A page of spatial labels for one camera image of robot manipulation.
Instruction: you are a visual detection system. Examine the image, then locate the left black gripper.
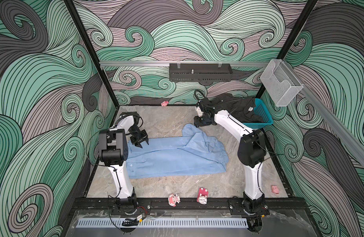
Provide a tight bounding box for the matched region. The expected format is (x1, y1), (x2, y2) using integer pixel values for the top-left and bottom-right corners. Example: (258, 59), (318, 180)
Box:
(129, 126), (148, 148)

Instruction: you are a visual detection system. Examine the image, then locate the light blue long sleeve shirt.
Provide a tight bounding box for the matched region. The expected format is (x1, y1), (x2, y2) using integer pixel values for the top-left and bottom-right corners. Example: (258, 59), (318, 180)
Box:
(127, 124), (229, 179)

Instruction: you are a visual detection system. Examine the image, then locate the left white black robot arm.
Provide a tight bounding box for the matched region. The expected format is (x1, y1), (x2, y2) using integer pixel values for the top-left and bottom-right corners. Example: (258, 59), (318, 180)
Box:
(98, 112), (149, 208)

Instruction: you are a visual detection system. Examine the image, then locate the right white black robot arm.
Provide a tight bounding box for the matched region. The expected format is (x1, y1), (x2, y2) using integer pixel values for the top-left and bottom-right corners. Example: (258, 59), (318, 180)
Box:
(193, 89), (266, 215)

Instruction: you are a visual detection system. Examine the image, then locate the dark grey long sleeve shirt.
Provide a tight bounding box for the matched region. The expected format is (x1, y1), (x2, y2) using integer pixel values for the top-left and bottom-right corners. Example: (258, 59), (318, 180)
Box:
(210, 93), (264, 123)

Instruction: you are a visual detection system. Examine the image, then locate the pink toy at back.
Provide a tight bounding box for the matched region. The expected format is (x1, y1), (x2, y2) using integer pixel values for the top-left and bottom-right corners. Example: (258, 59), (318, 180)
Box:
(161, 101), (169, 107)

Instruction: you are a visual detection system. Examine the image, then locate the teal plastic basket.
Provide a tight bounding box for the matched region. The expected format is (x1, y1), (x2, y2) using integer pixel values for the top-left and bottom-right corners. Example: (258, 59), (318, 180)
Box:
(244, 98), (273, 129)

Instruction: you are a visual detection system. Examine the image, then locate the pink white figurine toy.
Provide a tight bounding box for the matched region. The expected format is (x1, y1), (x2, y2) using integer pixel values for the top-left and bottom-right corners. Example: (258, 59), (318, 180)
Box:
(168, 194), (181, 207)

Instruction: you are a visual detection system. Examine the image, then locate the pink toy right edge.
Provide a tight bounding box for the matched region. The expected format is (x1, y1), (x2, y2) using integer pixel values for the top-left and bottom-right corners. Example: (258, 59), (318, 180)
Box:
(271, 185), (280, 195)

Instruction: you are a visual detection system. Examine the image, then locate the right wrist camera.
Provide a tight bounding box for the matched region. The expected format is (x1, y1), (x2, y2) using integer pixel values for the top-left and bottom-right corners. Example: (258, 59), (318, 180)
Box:
(195, 106), (203, 117)

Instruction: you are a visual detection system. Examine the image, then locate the black perforated wall tray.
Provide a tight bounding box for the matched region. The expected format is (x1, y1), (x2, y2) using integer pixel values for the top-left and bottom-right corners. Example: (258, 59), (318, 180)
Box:
(169, 63), (233, 85)

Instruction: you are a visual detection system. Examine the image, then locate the black frame post left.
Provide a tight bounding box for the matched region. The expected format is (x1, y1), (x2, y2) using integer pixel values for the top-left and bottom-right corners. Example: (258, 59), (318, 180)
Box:
(63, 0), (120, 110)

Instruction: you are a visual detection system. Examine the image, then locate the black frame post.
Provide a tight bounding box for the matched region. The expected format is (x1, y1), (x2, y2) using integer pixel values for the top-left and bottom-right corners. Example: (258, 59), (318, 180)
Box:
(255, 0), (318, 98)
(63, 0), (120, 110)

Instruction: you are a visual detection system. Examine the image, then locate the aluminium wall rail back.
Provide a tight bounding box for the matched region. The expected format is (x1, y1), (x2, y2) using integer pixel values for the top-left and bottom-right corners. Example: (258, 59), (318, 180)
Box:
(99, 60), (269, 68)

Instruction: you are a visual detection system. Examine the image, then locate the aluminium wall rail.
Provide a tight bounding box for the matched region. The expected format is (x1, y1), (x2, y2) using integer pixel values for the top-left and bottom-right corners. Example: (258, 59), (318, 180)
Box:
(99, 60), (269, 68)
(287, 65), (364, 168)

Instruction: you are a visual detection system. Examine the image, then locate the clear plastic wall bin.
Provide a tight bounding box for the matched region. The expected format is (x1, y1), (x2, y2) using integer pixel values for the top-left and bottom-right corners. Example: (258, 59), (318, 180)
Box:
(260, 59), (303, 107)

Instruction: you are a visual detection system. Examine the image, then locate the white slotted cable duct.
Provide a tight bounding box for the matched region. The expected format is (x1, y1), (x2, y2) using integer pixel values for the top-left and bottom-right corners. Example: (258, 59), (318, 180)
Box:
(75, 217), (248, 229)

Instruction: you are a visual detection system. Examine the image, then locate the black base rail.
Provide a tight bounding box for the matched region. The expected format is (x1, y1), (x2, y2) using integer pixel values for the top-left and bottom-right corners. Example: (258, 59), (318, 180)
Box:
(71, 197), (307, 216)

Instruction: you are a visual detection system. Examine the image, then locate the aluminium wall rail right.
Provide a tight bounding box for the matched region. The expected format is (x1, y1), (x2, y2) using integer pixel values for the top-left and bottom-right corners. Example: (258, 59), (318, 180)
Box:
(287, 65), (364, 168)

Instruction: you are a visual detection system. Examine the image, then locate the black frame post right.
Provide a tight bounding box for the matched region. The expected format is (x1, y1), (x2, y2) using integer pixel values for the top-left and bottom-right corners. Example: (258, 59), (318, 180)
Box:
(255, 0), (318, 98)

